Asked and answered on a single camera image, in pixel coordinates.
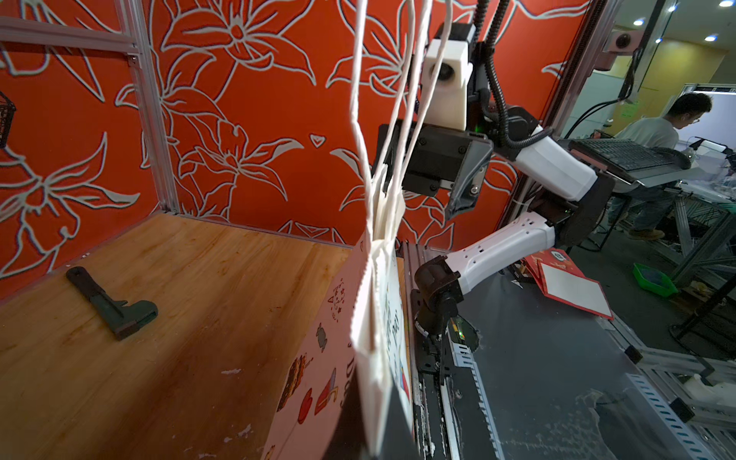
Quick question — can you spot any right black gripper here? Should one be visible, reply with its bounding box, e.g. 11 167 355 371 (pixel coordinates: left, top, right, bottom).
402 125 494 220

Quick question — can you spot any red RICH paper bag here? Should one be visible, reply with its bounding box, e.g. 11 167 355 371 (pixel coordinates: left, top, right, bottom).
522 248 614 320

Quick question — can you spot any white happy day paper bag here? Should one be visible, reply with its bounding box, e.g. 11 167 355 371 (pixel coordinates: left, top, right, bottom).
262 2 432 459

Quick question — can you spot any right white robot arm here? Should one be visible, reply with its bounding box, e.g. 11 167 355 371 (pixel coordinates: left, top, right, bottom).
373 1 613 338

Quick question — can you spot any seated person in background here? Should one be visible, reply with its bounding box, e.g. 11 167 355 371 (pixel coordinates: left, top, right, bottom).
607 92 713 241

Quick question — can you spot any green tray on floor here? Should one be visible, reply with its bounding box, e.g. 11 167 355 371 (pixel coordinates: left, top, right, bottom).
632 263 679 298

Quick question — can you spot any dark green wrench tool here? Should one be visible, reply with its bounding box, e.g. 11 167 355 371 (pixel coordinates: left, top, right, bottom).
65 266 158 341

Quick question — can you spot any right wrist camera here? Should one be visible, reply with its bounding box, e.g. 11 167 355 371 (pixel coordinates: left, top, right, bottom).
419 38 473 130

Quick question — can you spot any black wire wall basket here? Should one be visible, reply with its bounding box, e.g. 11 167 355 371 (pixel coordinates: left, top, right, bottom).
0 92 16 149

